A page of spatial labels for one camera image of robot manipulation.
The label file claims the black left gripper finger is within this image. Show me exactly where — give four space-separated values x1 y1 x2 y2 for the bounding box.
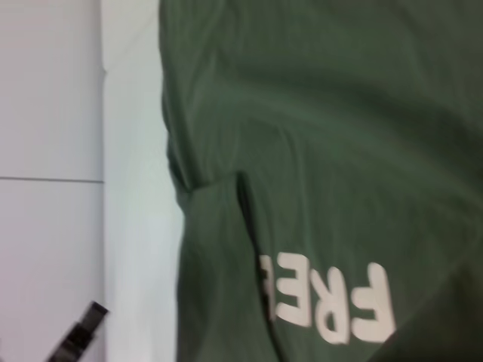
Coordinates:
47 300 110 362

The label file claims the dark green FREE t-shirt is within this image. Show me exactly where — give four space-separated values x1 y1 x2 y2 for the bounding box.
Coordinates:
158 0 483 362

